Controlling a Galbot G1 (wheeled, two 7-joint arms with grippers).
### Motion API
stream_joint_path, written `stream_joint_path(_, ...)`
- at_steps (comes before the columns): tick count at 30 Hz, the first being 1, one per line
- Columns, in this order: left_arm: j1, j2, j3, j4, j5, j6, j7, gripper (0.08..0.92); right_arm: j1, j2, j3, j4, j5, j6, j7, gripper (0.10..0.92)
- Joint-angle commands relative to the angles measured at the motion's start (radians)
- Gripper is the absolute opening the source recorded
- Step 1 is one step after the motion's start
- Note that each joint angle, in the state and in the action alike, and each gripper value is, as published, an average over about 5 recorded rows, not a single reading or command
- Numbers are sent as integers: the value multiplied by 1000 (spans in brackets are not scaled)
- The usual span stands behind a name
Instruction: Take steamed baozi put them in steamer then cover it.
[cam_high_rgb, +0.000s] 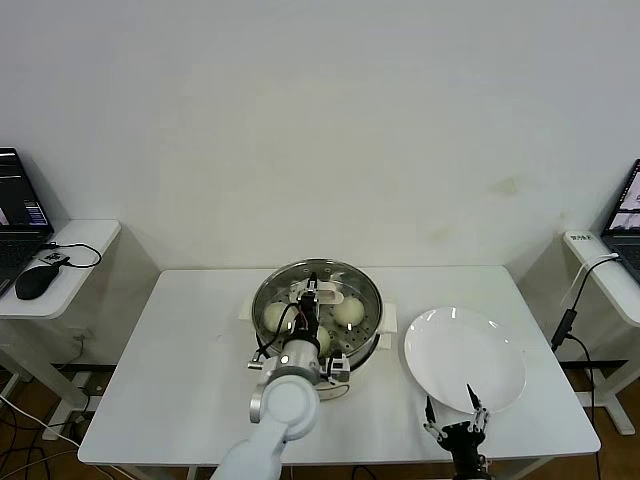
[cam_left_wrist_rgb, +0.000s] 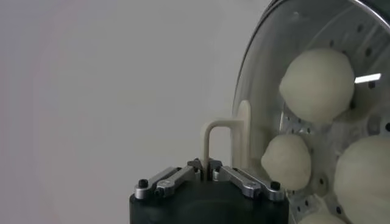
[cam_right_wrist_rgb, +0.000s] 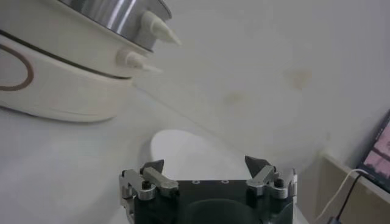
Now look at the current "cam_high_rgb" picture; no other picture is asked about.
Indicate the black laptop with dark screen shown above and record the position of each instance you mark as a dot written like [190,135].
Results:
[20,200]

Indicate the black computer mouse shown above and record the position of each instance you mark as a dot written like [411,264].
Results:
[34,282]

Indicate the white side desk with label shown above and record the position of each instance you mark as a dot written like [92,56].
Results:
[607,292]

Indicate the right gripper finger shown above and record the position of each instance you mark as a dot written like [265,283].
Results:
[477,405]
[430,415]

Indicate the white electric cooker pot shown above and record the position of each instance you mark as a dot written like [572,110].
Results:
[387,325]

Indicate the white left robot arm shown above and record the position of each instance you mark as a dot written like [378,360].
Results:
[285,405]

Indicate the steel perforated steamer basket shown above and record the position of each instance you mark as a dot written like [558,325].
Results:
[369,345]

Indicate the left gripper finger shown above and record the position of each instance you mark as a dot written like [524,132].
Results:
[313,285]

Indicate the white round plate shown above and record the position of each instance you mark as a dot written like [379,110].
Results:
[460,350]

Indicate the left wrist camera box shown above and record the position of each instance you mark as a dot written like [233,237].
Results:
[337,367]

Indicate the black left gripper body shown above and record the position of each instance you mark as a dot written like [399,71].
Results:
[307,320]

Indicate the white wall outlet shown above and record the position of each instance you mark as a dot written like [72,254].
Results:
[85,334]

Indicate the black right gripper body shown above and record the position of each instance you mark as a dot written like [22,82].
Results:
[462,445]

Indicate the white steamed baozi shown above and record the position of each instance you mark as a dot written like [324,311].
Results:
[348,311]
[325,340]
[272,317]

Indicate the black laptop with pale screen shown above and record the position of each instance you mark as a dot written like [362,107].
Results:
[627,200]

